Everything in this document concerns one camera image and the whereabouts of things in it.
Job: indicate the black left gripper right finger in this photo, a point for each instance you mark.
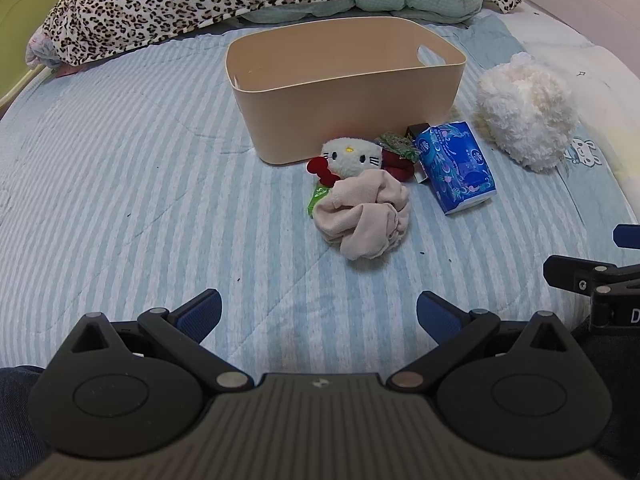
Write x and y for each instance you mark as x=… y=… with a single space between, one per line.
x=512 y=388

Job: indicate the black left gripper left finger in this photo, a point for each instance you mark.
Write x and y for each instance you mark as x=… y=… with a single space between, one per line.
x=123 y=389

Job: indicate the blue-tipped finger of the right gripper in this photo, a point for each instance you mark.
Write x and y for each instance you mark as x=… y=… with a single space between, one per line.
x=627 y=236

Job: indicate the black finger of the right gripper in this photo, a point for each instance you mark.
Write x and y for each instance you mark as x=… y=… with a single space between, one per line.
x=575 y=274

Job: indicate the blue tissue pack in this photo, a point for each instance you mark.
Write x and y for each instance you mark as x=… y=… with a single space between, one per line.
x=455 y=166

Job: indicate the beige cloth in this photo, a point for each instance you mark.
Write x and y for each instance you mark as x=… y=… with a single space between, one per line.
x=364 y=216

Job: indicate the clear green-speckled packet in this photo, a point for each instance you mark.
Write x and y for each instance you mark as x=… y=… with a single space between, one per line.
x=402 y=146

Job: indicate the white Hello Kitty plush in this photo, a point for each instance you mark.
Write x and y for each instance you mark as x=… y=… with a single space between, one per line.
x=344 y=158

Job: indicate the green snack packet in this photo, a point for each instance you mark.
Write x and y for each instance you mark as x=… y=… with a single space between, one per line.
x=320 y=191

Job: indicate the white fluffy plush toy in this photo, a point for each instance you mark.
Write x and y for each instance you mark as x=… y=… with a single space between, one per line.
x=529 y=111

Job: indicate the dark brown small box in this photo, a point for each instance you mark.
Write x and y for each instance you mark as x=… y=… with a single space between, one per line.
x=412 y=134

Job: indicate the blue striped bed sheet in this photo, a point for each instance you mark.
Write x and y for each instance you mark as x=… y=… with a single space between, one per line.
x=135 y=185

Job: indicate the beige plastic storage basket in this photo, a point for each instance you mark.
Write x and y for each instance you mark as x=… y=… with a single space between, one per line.
x=299 y=86

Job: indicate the green wooden furniture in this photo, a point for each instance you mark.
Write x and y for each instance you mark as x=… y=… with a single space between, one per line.
x=19 y=20

